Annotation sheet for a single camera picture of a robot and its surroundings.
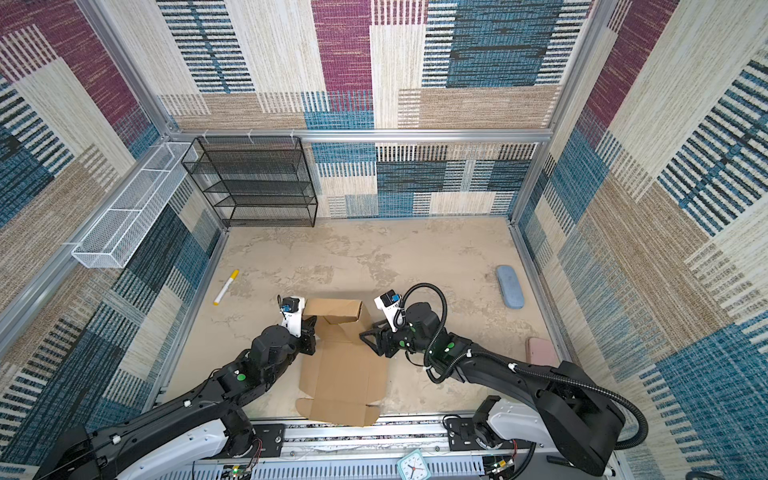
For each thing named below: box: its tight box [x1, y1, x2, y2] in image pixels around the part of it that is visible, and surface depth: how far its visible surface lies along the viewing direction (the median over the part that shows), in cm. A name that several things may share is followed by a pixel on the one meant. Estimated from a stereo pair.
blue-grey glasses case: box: [496, 265, 524, 309], surface depth 100 cm
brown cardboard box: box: [296, 298, 388, 427], surface depth 80 cm
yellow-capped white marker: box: [212, 269, 240, 306], surface depth 104 cm
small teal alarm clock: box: [397, 449, 432, 480], surface depth 70 cm
